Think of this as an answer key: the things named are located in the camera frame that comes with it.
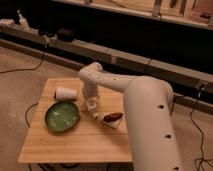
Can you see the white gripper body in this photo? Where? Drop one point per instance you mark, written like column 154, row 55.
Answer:
column 90, row 94

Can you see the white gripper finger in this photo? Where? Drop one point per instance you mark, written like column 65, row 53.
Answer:
column 93, row 107
column 84, row 104

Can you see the white plastic bottle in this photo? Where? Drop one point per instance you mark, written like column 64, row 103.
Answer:
column 93, row 114

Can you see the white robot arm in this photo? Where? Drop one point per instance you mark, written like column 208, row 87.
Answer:
column 146, row 102

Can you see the white spray bottle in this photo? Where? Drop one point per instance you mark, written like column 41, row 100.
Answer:
column 23, row 22

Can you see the brown sausage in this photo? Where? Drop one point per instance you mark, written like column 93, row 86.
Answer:
column 112, row 117

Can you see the white napkin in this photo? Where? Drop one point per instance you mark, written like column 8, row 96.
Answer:
column 110, row 124

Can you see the green plate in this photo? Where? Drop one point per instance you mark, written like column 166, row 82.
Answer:
column 62, row 116

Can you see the white paper cup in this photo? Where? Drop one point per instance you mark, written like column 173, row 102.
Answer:
column 62, row 93

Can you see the wooden table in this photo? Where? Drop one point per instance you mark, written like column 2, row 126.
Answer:
column 88, row 142

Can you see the black device on ledge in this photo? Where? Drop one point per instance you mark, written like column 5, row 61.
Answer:
column 67, row 35

